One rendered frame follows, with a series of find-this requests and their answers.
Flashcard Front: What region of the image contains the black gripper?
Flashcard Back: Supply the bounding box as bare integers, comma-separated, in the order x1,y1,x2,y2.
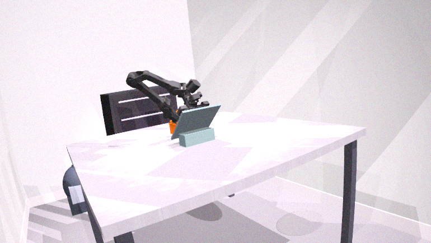
177,96,210,116

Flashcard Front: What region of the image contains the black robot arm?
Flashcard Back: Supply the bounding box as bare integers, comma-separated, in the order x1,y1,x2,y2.
126,70,202,124

